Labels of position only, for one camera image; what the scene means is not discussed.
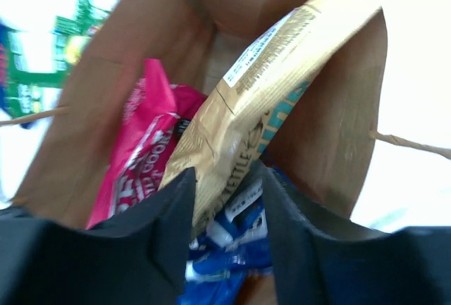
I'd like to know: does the large blue chip bag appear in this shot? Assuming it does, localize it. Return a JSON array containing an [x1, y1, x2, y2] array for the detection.
[[176, 165, 273, 304]]

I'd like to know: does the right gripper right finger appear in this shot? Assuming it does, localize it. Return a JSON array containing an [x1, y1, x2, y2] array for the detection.
[[260, 166, 450, 304]]

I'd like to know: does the brown kraft snack bag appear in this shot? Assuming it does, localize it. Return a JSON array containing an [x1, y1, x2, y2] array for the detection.
[[161, 0, 381, 236]]

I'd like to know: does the red paper bag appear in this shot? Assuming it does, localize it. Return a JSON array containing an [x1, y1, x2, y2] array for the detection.
[[0, 0, 451, 305]]

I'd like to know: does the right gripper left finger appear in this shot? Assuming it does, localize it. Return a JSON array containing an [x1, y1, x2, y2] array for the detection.
[[1, 168, 196, 304]]

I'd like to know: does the pink snack bag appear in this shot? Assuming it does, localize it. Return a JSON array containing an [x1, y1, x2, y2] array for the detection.
[[87, 58, 206, 228]]

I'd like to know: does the small blue snack bag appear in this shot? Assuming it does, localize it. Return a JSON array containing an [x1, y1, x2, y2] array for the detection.
[[1, 24, 32, 119]]

